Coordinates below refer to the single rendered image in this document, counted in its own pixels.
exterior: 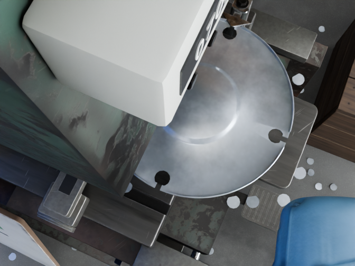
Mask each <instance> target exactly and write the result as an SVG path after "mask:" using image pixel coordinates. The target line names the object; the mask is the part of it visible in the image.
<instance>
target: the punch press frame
mask: <svg viewBox="0 0 355 266"><path fill-rule="evenodd" d="M32 2H33V0H0V144H1V145H3V146H5V147H8V148H10V149H12V150H14V151H17V152H19V153H21V154H23V155H26V156H28V157H31V158H33V159H35V160H37V161H40V162H42V163H44V164H46V165H49V166H51V167H53V168H55V169H58V170H60V171H62V172H64V173H66V174H69V175H71V176H73V177H75V178H78V179H80V180H82V181H84V182H87V183H89V184H91V185H93V186H96V187H98V188H101V189H103V190H105V191H107V192H109V193H112V194H114V195H116V196H119V197H121V198H123V196H124V194H125V192H126V190H127V188H128V185H129V183H130V181H131V179H132V177H133V175H134V173H135V170H136V168H137V166H138V164H139V162H140V161H141V158H142V156H143V154H144V152H145V150H146V148H147V145H148V143H149V141H150V139H151V137H152V135H153V133H154V131H155V129H156V127H157V125H155V124H153V123H150V122H148V121H146V120H143V119H141V118H139V117H137V116H134V115H131V114H130V113H128V112H125V111H122V110H120V109H118V108H116V107H113V106H111V105H109V104H107V103H104V102H102V101H100V100H97V99H95V98H93V97H90V96H88V95H86V94H84V93H81V92H79V91H77V90H75V89H72V88H70V87H67V86H66V85H63V84H61V83H60V82H59V81H58V80H57V78H56V77H55V75H54V74H53V72H52V71H51V69H50V68H49V67H48V65H47V64H46V62H45V61H44V59H43V57H42V56H41V55H40V53H39V52H38V50H37V49H36V47H35V46H34V44H33V43H32V41H31V40H30V38H29V37H28V35H27V34H26V32H25V31H24V29H23V28H22V23H23V18H24V15H25V13H26V12H27V10H28V9H29V7H30V5H31V4H32ZM234 193H235V192H232V193H230V194H226V195H222V196H217V197H211V198H187V197H180V196H176V198H175V200H174V202H173V204H172V207H171V209H170V211H169V213H168V215H167V218H166V220H165V222H164V224H163V227H162V229H161V231H160V233H159V235H162V236H164V237H166V238H168V239H170V240H172V241H174V242H177V243H179V244H181V245H183V246H186V247H187V248H190V249H192V250H193V251H192V253H191V257H193V258H195V259H197V260H199V258H200V255H201V254H203V255H209V253H210V251H211V248H212V246H213V243H214V241H215V239H216V236H217V234H218V232H219V229H220V227H221V224H222V222H223V219H224V217H225V215H226V212H227V210H228V207H229V206H228V204H227V199H228V198H229V197H233V195H234Z"/></svg>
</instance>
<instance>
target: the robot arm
mask: <svg viewBox="0 0 355 266"><path fill-rule="evenodd" d="M273 266H355V198H354V197H341V196H312V197H302V198H298V199H295V200H293V201H291V202H289V203H288V204H287V205H286V206H285V207H284V208H283V210H282V212H281V217H280V224H279V229H278V231H277V241H276V251H275V261H274V262H273Z"/></svg>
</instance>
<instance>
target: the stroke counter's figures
mask: <svg viewBox="0 0 355 266"><path fill-rule="evenodd" d="M225 1H226V0H224V1H223V0H220V1H219V3H218V6H217V9H216V12H214V14H213V16H212V18H211V20H210V22H209V24H208V26H207V29H206V30H208V32H207V36H206V39H205V40H207V39H208V36H209V33H210V29H211V26H212V22H213V19H214V18H215V19H217V18H218V16H219V14H220V11H221V8H222V5H223V3H225ZM219 6H220V8H219ZM218 9H219V11H218ZM214 16H215V17H214ZM203 44H204V39H203V38H202V39H201V41H200V43H199V45H198V47H197V51H196V53H195V60H197V59H198V58H199V56H200V53H201V51H202V48H203ZM200 46H201V47H200ZM199 48H200V51H199ZM198 51H199V53H198Z"/></svg>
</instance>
